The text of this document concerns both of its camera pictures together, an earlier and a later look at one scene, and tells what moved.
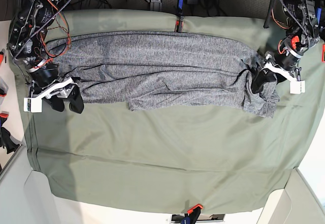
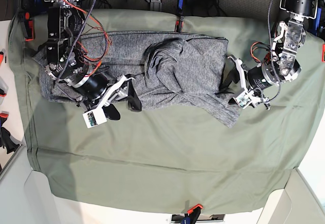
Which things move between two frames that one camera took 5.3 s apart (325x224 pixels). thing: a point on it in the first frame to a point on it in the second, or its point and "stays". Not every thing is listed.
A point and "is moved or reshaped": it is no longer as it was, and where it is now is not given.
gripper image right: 284,63 to 254,78
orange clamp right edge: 323,53 stays
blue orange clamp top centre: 179,24 stays
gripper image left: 47,84 to 98,92
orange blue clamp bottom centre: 192,214 stays
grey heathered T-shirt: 163,70 is moved or reshaped
